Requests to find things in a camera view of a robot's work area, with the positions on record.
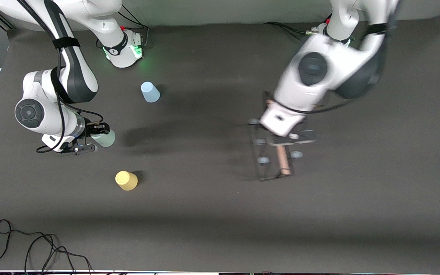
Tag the light blue plastic cup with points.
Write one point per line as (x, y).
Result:
(150, 92)

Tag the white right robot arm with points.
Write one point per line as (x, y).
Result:
(33, 112)

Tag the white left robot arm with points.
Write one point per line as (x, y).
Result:
(319, 68)

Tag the yellow plastic cup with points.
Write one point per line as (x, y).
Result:
(126, 180)

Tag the pale green plastic cup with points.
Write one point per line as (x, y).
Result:
(106, 139)

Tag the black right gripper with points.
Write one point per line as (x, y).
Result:
(91, 128)

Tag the dark grey table mat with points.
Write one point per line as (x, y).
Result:
(243, 229)

